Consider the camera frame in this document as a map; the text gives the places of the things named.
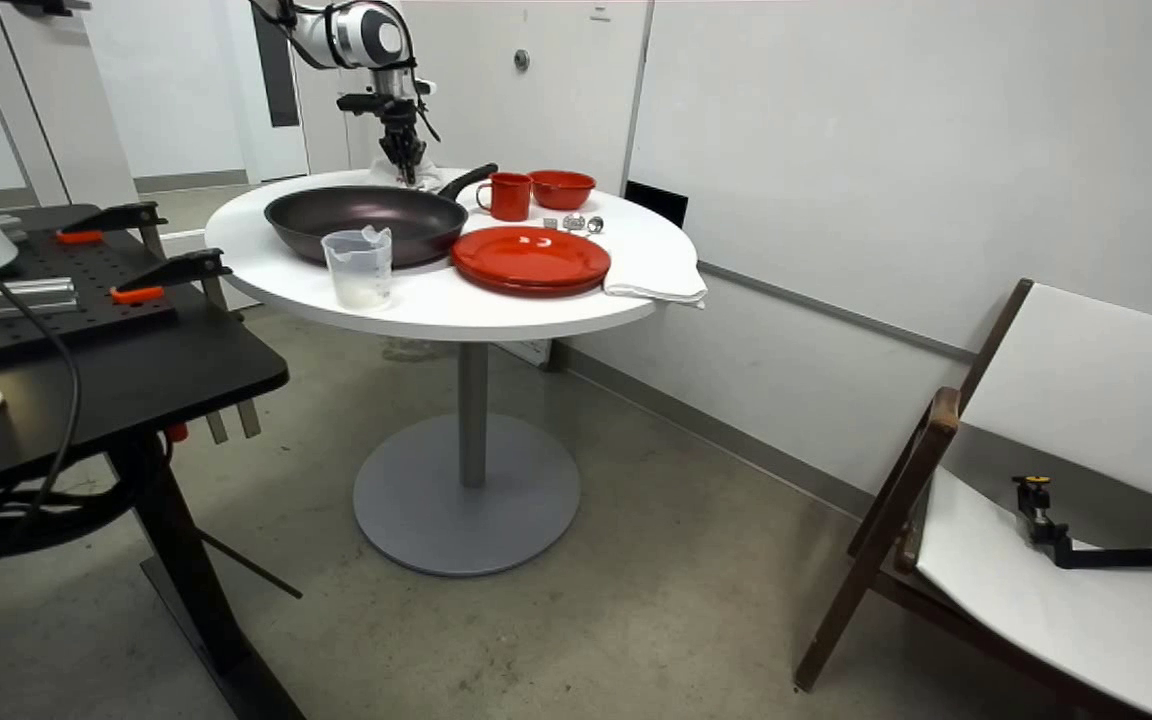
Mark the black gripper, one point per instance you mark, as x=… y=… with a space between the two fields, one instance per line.
x=400 y=119

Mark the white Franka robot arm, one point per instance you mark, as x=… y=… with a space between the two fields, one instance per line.
x=349 y=31

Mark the black jointed mount arm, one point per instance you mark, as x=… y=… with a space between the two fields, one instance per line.
x=1069 y=544

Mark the black frying pan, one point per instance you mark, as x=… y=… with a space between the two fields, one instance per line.
x=361 y=221

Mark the red mug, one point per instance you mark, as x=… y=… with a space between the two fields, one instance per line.
x=508 y=197

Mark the clear plastic measuring cup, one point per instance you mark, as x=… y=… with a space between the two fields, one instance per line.
x=358 y=274

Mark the dark narrow door window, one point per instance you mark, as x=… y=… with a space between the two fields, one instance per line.
x=277 y=92

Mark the red plate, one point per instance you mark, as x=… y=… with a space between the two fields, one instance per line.
x=531 y=263

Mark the red bowl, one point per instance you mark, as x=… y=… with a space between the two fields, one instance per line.
x=561 y=191

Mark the small metal measuring spoons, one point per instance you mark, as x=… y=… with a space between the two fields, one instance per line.
x=579 y=221

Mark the black rectangular box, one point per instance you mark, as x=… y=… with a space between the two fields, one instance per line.
x=663 y=201

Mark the plain white folded cloth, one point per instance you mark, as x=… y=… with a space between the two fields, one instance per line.
x=658 y=265

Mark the black workbench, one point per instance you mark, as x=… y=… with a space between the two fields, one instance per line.
x=137 y=373

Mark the wooden chair with white panels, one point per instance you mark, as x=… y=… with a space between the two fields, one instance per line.
x=1069 y=401

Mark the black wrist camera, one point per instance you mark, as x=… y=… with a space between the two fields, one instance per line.
x=358 y=102

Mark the round grey wall fitting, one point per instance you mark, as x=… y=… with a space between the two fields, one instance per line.
x=522 y=60

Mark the round white pedestal table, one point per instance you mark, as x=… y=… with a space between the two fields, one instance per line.
x=469 y=495

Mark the aluminium profile rail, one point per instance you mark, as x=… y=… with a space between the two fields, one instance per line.
x=19 y=288

